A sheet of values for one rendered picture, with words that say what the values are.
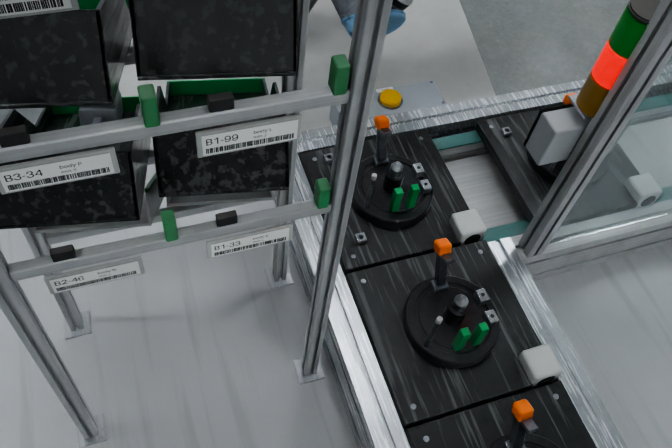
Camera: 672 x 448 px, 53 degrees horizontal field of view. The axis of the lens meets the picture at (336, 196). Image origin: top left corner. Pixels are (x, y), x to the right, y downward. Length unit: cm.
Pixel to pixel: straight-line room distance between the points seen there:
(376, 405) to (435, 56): 85
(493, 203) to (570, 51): 196
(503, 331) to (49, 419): 67
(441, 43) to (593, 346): 75
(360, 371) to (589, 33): 251
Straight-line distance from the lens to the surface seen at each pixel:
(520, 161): 125
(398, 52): 155
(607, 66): 89
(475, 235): 111
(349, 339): 100
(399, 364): 99
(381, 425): 96
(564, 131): 93
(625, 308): 129
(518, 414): 90
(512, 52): 303
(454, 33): 163
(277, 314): 112
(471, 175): 127
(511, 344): 105
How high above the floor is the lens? 186
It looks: 53 degrees down
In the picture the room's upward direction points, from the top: 10 degrees clockwise
